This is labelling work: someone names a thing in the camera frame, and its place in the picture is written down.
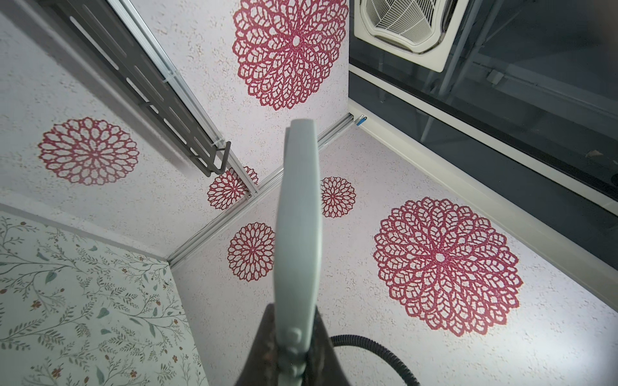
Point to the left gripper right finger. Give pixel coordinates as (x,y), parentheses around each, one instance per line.
(323,367)

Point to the ceiling air conditioner vent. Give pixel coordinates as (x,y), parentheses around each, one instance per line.
(419,31)

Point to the phone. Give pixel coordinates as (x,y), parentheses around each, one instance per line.
(298,250)

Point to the dark metal wall shelf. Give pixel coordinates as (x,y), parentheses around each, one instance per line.
(115,37)

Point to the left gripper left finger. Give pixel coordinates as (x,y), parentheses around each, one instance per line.
(261,367)

